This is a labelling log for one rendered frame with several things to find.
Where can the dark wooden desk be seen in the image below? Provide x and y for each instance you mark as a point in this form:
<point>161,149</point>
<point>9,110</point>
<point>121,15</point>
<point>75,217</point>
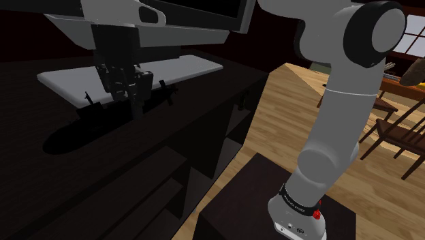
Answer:
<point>49,186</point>

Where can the dark wooden chair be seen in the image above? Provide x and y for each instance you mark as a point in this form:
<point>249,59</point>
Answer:
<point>385,104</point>
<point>398,133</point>

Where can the window with dark frame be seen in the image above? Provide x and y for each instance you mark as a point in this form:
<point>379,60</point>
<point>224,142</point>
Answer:
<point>413,36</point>

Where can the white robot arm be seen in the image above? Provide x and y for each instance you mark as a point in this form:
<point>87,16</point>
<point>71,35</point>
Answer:
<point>345,109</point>

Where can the grey keyboard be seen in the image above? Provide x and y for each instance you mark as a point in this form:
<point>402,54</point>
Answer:
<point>186,68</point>

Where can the dark robot stand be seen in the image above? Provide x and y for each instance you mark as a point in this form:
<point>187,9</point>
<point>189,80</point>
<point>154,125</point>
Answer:
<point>245,199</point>

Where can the orange wooden table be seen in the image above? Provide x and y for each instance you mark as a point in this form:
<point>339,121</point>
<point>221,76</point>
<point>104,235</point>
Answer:
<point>398,87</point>

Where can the small black spiky object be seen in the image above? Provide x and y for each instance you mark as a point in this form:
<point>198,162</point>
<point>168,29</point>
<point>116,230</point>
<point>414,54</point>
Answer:
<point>89,99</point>
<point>167,91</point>

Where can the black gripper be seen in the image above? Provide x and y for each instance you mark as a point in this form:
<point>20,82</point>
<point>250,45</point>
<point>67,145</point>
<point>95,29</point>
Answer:
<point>114,45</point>

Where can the grey framed computer monitor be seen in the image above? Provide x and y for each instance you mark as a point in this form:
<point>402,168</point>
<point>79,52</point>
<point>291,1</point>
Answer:
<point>199,13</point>

